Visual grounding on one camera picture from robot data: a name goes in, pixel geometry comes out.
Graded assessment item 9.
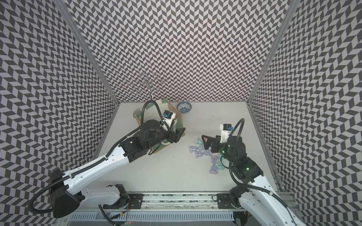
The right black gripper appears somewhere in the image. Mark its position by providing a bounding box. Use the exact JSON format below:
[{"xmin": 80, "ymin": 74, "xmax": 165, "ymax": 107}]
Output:
[{"xmin": 202, "ymin": 135, "xmax": 236, "ymax": 165}]

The teal hourglass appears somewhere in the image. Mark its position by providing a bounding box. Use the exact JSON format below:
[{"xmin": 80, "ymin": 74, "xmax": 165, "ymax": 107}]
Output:
[
  {"xmin": 216, "ymin": 154, "xmax": 225, "ymax": 170},
  {"xmin": 195, "ymin": 138, "xmax": 203, "ymax": 146}
]

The purple hourglass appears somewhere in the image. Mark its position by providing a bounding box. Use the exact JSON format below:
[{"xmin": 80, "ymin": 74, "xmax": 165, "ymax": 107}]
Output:
[
  {"xmin": 189, "ymin": 146, "xmax": 198, "ymax": 153},
  {"xmin": 209, "ymin": 155, "xmax": 218, "ymax": 175},
  {"xmin": 195, "ymin": 151, "xmax": 210, "ymax": 158}
]

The brown green canvas bag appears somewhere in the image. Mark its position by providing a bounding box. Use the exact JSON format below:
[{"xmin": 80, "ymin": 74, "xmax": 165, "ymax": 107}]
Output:
[{"xmin": 133, "ymin": 98, "xmax": 184, "ymax": 153}]

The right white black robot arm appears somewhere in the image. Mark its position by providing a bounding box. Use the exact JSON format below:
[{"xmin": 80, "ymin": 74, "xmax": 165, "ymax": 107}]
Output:
[{"xmin": 201, "ymin": 135, "xmax": 304, "ymax": 226}]

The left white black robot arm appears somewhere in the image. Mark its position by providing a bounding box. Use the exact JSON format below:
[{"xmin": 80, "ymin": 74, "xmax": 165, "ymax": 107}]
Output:
[{"xmin": 27, "ymin": 120, "xmax": 186, "ymax": 218}]

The blue white ceramic bowl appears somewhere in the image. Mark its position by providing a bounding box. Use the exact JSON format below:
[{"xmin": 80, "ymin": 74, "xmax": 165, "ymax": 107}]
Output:
[{"xmin": 176, "ymin": 101, "xmax": 192, "ymax": 114}]

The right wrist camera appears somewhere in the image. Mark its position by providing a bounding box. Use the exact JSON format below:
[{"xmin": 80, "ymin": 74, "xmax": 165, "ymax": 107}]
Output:
[{"xmin": 220, "ymin": 124, "xmax": 233, "ymax": 143}]

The silver wire tree stand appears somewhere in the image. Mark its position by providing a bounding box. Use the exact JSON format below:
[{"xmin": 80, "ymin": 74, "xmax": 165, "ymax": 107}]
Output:
[{"xmin": 127, "ymin": 73, "xmax": 166, "ymax": 100}]

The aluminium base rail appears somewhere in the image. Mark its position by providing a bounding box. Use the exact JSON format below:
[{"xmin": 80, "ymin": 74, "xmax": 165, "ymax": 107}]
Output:
[{"xmin": 70, "ymin": 192, "xmax": 292, "ymax": 212}]

